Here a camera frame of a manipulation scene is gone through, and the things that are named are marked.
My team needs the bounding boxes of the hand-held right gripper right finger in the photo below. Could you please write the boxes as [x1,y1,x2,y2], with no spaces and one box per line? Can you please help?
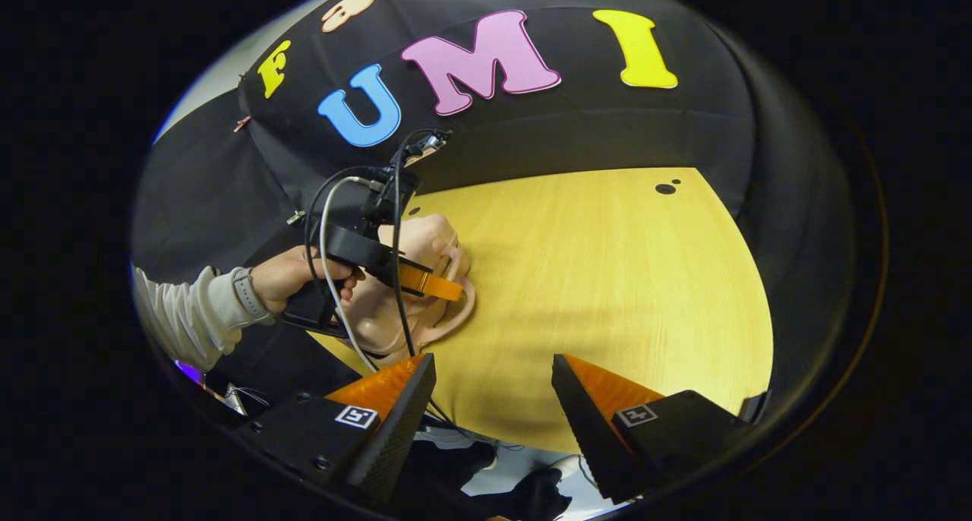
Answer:
[551,353,768,505]

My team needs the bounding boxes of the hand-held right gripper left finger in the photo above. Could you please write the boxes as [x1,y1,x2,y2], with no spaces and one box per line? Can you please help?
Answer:
[232,352,437,505]

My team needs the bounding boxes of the pale pink suitcase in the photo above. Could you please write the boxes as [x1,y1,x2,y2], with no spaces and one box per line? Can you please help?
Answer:
[334,212,479,368]

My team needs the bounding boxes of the black shoe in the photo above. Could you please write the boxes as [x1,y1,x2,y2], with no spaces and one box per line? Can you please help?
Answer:
[467,466,574,521]

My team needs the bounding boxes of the grey wristwatch band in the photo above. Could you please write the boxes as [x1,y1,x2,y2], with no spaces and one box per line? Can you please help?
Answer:
[230,267,276,326]

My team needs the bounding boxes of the person's dark trousers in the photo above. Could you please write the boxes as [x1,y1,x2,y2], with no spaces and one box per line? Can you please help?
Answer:
[201,320,365,419]

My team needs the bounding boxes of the small black block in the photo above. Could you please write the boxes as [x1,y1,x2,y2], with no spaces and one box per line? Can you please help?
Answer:
[738,389,772,425]

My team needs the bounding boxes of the black backdrop cloth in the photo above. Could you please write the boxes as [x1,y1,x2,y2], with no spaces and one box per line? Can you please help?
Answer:
[129,0,859,431]

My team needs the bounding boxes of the white cable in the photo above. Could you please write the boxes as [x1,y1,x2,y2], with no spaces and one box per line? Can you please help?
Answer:
[317,174,384,376]

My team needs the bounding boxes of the black cable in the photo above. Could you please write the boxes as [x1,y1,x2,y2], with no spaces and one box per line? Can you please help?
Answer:
[389,128,456,431]

